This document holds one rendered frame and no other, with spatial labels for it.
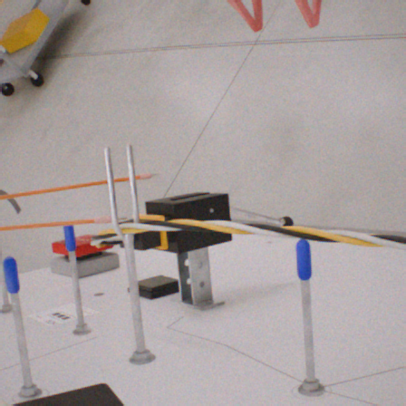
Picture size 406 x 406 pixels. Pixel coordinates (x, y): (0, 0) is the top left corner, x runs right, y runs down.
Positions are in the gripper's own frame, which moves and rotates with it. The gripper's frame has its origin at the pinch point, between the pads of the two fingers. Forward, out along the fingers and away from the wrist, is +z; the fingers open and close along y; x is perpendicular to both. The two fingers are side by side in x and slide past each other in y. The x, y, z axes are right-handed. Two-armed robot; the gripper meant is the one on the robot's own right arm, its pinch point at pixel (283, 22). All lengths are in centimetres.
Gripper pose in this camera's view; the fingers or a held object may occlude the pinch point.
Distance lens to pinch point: 82.0
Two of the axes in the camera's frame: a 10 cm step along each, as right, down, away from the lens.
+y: 6.2, 1.5, -7.7
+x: 7.2, -4.8, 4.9
